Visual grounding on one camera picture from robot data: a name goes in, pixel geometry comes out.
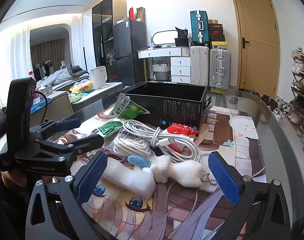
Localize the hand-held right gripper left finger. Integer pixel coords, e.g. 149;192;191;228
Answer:
25;151;109;240

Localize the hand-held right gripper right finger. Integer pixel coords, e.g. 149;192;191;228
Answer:
207;151;293;240

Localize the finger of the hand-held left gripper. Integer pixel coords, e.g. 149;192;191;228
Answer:
29;119;82;140
37;134;105;167

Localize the small green white packet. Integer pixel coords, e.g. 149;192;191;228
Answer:
91;120;125;138

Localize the white foam piece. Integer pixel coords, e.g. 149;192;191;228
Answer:
101;156;157;199

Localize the bag of white laces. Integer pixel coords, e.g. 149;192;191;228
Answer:
112;130;157;157

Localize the white bone plush toy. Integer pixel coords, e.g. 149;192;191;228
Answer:
151;155;219;188

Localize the small blue plush piece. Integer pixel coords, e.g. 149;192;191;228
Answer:
128;155;152;168

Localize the large green white packet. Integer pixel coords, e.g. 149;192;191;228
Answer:
111;93;150;120

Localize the white charging cable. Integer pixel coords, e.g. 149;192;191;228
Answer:
122;119;201;164

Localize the black cardboard box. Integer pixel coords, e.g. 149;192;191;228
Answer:
124;81;212;130

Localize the person's left forearm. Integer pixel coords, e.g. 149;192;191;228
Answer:
0;177;32;240

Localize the person's left hand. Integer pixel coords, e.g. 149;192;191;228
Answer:
0;171;30;189

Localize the beige low cabinet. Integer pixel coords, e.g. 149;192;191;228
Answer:
29;91;74;128

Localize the blue plastic bag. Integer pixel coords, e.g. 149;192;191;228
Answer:
30;96;52;113

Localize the green snack bag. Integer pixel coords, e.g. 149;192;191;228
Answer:
70;91;89;103

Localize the white tissue box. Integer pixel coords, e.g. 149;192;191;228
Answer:
37;84;54;97

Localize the yellow snack bag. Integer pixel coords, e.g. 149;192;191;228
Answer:
69;80;94;92

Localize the bed with grey duvet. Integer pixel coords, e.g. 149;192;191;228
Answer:
35;64;90;91

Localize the low grey side cabinet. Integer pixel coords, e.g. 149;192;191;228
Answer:
69;81;124;113

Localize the white electric kettle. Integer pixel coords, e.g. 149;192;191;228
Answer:
90;66;108;90

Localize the red white glue packet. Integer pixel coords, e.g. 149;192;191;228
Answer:
166;122;200;153

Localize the white sheer curtain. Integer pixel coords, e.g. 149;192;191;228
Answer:
0;15;85;90

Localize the brown curtain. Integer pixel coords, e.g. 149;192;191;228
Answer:
30;39;73;68

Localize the scattered pile of dark shoes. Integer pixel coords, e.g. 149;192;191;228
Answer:
238;88;293;123

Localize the dark grey fridge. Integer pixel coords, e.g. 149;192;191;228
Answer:
112;19;148;85

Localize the woven basket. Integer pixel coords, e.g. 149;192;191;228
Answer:
152;61;171;81

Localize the tall black glass cabinet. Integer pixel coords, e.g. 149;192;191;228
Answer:
92;0;127;83

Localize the silver suitcase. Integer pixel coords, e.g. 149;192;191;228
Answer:
209;48;232;88

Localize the white vanity desk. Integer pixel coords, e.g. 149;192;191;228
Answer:
138;46;191;84

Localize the white suitcase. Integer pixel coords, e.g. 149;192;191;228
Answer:
190;45;209;86

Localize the wooden shoe rack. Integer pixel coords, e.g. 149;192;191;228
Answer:
290;47;304;130

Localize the oval mirror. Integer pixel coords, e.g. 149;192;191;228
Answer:
151;29;179;48

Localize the brown cardboard box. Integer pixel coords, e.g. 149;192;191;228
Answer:
136;7;146;22

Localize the black bag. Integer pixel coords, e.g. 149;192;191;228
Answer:
174;26;190;47

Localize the shoe rack with shoes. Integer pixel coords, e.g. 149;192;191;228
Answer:
291;46;304;140

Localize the wooden door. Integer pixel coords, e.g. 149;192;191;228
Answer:
231;0;280;98

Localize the teal suitcase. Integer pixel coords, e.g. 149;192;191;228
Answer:
190;10;209;47

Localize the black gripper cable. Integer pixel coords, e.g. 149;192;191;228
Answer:
33;90;48;124

